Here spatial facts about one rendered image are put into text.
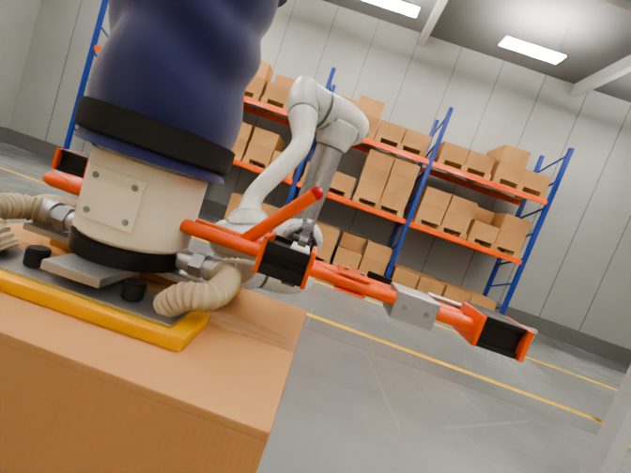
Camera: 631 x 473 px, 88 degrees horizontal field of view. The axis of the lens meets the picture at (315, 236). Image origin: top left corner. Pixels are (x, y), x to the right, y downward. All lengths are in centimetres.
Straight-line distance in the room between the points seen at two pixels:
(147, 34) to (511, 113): 989
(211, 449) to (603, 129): 1115
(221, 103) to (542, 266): 1019
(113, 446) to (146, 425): 4
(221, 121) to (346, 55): 922
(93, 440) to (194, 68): 45
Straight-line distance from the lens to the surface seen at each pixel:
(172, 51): 51
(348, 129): 123
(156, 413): 41
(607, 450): 341
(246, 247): 52
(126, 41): 53
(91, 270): 53
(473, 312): 59
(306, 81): 122
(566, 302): 1101
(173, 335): 46
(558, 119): 1070
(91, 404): 44
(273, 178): 96
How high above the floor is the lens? 130
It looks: 6 degrees down
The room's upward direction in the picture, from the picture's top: 19 degrees clockwise
